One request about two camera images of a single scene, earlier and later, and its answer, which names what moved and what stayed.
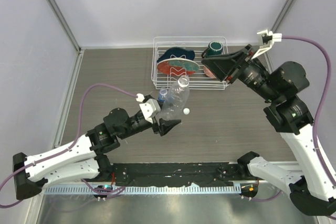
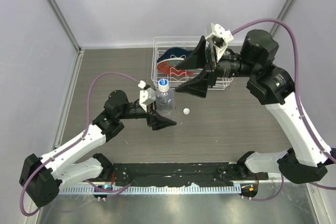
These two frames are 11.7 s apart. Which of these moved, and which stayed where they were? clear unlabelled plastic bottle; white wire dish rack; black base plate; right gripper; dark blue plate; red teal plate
Moved: clear unlabelled plastic bottle; right gripper
Stayed: white wire dish rack; black base plate; dark blue plate; red teal plate
